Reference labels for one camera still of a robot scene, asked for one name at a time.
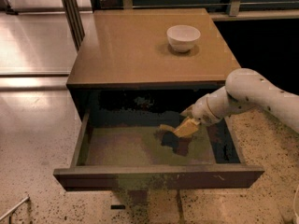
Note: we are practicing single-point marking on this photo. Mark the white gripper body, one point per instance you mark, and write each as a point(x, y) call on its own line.
point(201, 110)

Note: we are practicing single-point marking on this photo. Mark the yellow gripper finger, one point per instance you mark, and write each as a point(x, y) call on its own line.
point(187, 127)
point(187, 112)

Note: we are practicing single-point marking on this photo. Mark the dark blue yellow sponge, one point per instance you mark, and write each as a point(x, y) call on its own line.
point(168, 136)

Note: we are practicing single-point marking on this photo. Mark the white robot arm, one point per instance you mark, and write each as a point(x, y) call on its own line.
point(244, 88)

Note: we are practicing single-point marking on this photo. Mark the brown cabinet with counter top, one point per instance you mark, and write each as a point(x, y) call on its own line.
point(127, 69)

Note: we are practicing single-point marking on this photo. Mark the open brown top drawer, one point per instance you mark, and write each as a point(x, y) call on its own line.
point(122, 149)

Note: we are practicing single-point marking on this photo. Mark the white ceramic bowl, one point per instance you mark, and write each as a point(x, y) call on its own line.
point(182, 38)

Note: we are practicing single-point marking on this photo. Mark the metal bar bottom left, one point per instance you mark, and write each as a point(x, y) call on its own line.
point(10, 211)

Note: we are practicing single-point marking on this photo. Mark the metal door frame post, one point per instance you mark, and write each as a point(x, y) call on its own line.
point(74, 21)

